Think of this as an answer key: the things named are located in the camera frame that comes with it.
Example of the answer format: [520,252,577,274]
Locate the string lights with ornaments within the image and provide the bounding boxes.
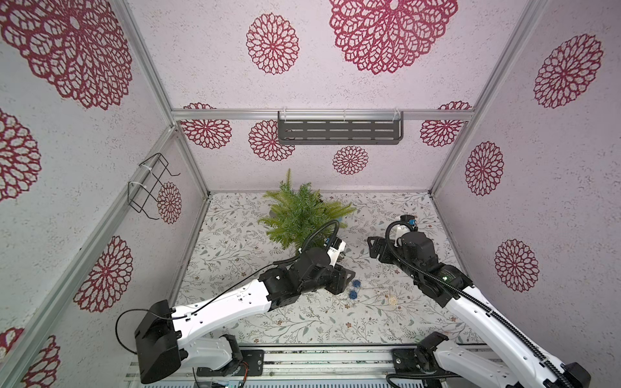
[346,278,401,307]

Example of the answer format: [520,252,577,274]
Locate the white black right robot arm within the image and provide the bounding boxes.
[367,230,592,387]

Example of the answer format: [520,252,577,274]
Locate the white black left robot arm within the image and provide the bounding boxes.
[134,247,355,384]

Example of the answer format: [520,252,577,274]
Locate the small green christmas tree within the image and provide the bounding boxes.
[258,171,356,250]

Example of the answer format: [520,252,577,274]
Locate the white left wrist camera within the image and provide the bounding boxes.
[327,237,346,267]

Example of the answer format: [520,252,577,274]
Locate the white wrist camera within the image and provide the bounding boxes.
[395,214,418,240]
[327,237,346,267]

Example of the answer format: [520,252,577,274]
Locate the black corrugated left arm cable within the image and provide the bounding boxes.
[297,219,341,255]

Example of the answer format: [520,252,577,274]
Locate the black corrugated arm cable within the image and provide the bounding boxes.
[384,220,576,388]
[297,219,341,255]

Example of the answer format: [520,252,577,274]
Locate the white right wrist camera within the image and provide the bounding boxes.
[395,214,418,240]

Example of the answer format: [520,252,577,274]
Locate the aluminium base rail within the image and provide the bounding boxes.
[123,343,530,384]

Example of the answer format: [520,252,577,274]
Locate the grey metal wall shelf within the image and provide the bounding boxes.
[277,112,404,146]

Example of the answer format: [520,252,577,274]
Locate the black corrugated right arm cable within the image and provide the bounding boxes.
[384,220,576,388]

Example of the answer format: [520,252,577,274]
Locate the black wire wall basket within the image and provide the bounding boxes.
[126,153,180,221]

